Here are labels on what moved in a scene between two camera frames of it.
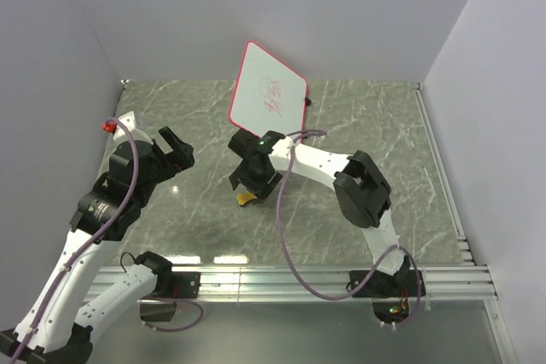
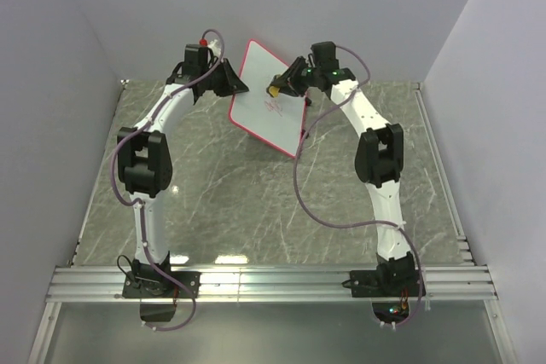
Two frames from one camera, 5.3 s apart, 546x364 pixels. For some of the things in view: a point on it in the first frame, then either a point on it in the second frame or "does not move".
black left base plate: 179,285 does not move
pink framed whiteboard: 268,96 does not move
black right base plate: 403,284 does not move
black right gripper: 260,190 → 287,89
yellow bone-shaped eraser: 244,198 → 274,91
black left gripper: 181,158 → 234,85
